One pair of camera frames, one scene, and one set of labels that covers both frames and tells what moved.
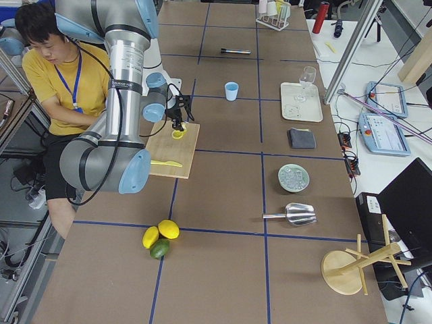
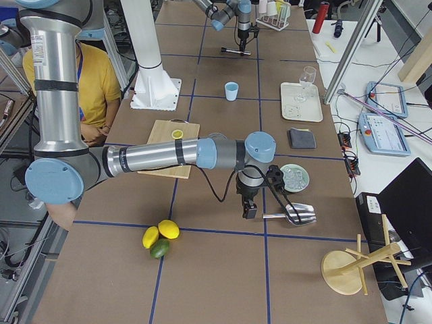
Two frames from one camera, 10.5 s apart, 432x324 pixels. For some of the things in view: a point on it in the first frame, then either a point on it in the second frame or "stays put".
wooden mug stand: x=341 y=271 stays put
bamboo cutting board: x=164 y=148 stays put
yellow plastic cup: x=279 y=3 stays put
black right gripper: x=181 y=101 -> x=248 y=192
